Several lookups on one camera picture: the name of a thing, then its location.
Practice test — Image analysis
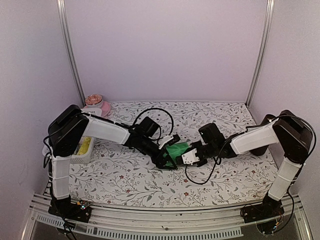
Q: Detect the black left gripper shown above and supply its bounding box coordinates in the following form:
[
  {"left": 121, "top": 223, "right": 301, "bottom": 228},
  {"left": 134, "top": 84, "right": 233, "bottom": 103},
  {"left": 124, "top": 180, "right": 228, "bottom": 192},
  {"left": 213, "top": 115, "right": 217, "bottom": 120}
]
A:
[{"left": 139, "top": 136, "right": 177, "bottom": 170}]

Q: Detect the green microfiber towel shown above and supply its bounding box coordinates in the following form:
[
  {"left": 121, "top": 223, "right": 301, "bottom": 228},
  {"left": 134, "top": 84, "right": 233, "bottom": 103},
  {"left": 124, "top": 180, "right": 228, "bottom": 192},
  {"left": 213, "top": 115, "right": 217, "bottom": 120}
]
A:
[{"left": 163, "top": 142, "right": 190, "bottom": 168}]

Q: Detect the yellow-green crocodile towel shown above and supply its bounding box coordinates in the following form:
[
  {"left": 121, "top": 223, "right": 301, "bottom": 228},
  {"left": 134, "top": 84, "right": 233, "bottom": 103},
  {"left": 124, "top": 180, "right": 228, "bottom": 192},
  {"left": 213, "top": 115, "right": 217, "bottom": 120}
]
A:
[{"left": 77, "top": 136, "right": 92, "bottom": 156}]

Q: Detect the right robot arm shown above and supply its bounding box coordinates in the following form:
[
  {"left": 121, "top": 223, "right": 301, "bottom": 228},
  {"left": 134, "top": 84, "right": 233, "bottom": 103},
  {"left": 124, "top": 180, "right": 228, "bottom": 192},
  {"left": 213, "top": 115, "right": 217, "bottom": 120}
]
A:
[{"left": 182, "top": 110, "right": 317, "bottom": 218}]

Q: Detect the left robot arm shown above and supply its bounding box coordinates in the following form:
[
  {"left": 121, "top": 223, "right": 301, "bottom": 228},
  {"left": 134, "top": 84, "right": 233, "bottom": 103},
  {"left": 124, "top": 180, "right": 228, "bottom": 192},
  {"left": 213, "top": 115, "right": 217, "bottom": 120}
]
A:
[{"left": 48, "top": 104, "right": 166, "bottom": 217}]

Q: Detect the floral patterned table mat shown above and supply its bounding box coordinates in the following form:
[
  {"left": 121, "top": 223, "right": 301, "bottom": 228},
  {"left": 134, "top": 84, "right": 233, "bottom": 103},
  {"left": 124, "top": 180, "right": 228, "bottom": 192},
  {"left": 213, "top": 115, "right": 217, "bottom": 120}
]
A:
[{"left": 68, "top": 101, "right": 278, "bottom": 208}]

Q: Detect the dark brown cylinder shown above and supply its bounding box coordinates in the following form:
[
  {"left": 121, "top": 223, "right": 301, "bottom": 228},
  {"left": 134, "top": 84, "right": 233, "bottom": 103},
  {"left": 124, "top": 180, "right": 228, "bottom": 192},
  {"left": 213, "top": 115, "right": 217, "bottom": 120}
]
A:
[{"left": 250, "top": 125, "right": 279, "bottom": 156}]

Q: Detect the pink plate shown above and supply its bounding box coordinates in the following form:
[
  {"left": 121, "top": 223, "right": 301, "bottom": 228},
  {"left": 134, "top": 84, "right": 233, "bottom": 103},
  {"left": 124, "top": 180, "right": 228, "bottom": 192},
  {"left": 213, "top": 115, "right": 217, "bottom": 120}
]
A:
[{"left": 82, "top": 100, "right": 111, "bottom": 118}]

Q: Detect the white plastic basket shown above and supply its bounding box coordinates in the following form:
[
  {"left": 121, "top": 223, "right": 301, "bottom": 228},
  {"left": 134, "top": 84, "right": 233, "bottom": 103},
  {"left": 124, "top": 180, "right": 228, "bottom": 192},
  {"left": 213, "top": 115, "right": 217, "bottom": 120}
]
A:
[{"left": 41, "top": 107, "right": 103, "bottom": 165}]

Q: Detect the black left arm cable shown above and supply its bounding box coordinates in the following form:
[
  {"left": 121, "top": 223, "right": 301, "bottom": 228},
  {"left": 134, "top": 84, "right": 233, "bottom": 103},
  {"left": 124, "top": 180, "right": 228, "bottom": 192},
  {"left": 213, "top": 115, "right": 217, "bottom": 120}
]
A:
[{"left": 132, "top": 107, "right": 175, "bottom": 141}]

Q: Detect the aluminium front rail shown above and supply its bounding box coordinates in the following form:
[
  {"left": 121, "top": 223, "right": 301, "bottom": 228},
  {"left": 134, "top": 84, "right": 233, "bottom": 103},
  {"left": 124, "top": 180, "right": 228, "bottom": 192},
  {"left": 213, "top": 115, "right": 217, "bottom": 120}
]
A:
[{"left": 21, "top": 194, "right": 313, "bottom": 240}]

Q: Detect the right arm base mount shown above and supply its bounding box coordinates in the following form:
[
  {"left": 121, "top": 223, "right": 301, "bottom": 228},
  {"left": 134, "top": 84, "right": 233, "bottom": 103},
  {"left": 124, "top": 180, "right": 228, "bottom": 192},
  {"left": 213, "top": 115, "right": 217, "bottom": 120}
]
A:
[{"left": 240, "top": 199, "right": 285, "bottom": 223}]

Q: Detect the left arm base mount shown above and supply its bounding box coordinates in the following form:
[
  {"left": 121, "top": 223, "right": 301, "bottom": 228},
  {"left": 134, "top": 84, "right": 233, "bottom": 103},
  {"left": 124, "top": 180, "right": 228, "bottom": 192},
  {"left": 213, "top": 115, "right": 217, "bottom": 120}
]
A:
[{"left": 48, "top": 186, "right": 92, "bottom": 223}]

